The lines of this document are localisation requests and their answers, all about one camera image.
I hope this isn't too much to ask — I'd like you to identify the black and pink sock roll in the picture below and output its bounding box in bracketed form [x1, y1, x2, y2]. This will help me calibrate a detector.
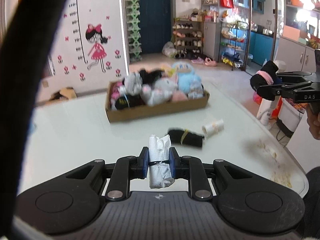
[250, 61, 282, 101]

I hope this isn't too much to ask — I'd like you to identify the white sock bundle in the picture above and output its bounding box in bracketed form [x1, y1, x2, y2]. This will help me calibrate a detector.
[148, 134, 175, 189]

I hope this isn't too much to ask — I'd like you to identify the person's hand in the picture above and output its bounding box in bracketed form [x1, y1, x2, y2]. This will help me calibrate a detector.
[306, 107, 320, 140]

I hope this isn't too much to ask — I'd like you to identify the black rolled sock yellow band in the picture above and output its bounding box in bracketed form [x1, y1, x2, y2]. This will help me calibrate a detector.
[168, 129, 204, 148]

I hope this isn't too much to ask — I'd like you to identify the white cream rolled sock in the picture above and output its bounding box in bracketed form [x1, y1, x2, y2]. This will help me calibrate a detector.
[202, 119, 224, 138]

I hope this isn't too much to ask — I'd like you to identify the cardboard tray box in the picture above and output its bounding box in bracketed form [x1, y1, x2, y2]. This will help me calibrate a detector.
[105, 81, 210, 123]

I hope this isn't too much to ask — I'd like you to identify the black sock roll in box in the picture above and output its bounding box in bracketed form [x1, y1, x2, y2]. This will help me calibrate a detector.
[114, 95, 145, 110]

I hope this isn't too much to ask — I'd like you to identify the pink fluffy plush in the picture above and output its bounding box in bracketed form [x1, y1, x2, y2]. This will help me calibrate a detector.
[171, 90, 188, 102]

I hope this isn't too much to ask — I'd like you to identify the grey plush mouse toy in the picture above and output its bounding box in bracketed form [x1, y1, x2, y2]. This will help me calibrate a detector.
[140, 77, 178, 106]

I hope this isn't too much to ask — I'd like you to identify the blue plush doll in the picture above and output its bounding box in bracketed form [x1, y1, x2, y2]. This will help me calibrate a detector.
[171, 61, 203, 94]

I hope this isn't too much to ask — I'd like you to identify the grey sock bundle in box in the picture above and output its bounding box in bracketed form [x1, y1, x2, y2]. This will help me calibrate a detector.
[123, 73, 143, 96]

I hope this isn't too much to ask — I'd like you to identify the open cardboard box on floor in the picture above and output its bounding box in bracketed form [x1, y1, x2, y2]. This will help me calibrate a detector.
[49, 87, 77, 101]

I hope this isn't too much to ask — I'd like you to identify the wooden shoe rack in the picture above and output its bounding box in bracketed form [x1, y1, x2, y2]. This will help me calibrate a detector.
[171, 15, 204, 59]

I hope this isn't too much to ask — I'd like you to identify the girl height chart sticker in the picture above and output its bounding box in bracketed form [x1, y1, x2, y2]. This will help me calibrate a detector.
[85, 24, 108, 73]

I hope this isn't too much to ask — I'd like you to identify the dark blue door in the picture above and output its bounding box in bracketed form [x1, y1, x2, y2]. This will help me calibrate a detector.
[139, 0, 171, 54]

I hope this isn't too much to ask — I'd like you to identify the green white folding rack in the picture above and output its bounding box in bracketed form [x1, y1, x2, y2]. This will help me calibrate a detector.
[125, 0, 142, 63]

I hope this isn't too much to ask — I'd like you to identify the black wire shelf cart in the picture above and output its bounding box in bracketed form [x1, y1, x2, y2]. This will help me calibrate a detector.
[219, 21, 249, 70]

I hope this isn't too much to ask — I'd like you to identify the black strap near camera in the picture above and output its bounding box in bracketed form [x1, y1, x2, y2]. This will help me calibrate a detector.
[0, 0, 77, 240]

